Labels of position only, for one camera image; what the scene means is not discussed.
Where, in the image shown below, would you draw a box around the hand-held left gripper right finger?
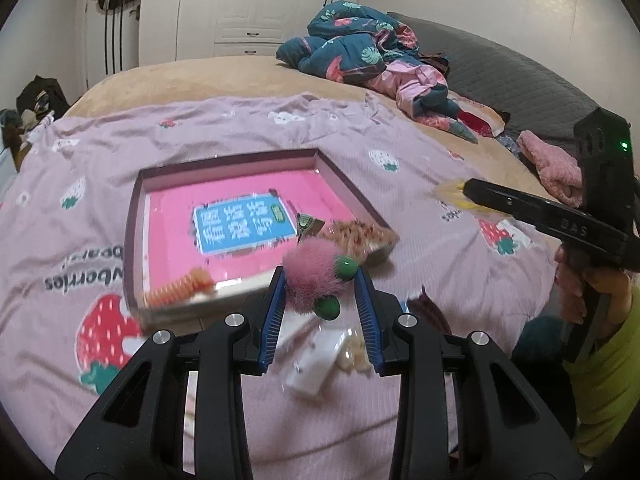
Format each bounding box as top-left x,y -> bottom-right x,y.
352,266 -> 586,480

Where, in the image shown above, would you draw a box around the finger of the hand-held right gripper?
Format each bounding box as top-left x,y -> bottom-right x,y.
462,178 -> 551,233

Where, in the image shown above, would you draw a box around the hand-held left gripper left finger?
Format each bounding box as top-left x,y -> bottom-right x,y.
54,265 -> 288,480

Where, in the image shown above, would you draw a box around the yellow hair accessory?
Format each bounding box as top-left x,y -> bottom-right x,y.
432,178 -> 516,221

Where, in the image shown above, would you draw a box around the clear packet with white card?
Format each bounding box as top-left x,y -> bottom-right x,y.
282,327 -> 358,398

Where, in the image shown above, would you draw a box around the pink fluffy hair tie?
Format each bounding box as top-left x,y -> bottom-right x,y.
282,237 -> 358,321

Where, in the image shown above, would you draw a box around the shallow pink-lined box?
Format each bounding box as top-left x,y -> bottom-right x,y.
124,147 -> 401,328

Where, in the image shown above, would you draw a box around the person's right forearm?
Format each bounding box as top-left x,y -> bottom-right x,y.
564,285 -> 640,461

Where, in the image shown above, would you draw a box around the person's right hand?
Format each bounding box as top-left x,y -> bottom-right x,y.
554,247 -> 634,346

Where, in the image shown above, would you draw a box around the pink fluffy garment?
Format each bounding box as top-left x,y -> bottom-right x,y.
516,130 -> 586,206

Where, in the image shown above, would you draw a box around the dark blue patterned cloth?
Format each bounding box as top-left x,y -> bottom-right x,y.
495,132 -> 523,158

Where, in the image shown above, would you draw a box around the brown leopard hair claw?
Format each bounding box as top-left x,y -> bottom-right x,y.
320,220 -> 396,261

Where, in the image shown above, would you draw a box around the tan and red cushion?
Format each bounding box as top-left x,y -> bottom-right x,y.
450,92 -> 506,138

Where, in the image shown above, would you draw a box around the green metal hair clip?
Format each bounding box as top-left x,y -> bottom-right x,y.
295,212 -> 326,243

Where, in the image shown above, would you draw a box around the grey quilted headboard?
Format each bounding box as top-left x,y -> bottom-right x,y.
387,11 -> 601,146

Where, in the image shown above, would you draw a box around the dark teal cloth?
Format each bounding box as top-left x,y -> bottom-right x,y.
512,315 -> 571,363

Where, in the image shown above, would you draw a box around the dark maroon garment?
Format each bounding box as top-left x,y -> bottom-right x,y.
420,52 -> 451,78

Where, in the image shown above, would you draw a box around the dark blue floral quilt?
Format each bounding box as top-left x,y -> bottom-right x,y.
276,1 -> 478,143

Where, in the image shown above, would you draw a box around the pink strawberry printed blanket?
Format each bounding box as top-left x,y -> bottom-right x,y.
0,92 -> 571,480

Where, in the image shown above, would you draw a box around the tan bed sheet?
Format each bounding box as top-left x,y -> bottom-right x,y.
65,57 -> 561,201

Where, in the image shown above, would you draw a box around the pile of clothes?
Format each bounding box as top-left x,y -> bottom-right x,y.
0,108 -> 56,161

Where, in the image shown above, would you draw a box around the white wardrobe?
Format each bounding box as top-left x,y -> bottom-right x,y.
137,0 -> 368,68

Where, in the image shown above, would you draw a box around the black bag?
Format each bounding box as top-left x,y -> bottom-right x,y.
16,76 -> 68,118

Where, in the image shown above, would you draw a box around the orange spiral hair tie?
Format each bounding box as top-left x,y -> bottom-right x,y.
144,267 -> 216,308

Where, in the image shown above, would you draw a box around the dark hanging straps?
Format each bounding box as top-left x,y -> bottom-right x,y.
102,7 -> 125,77

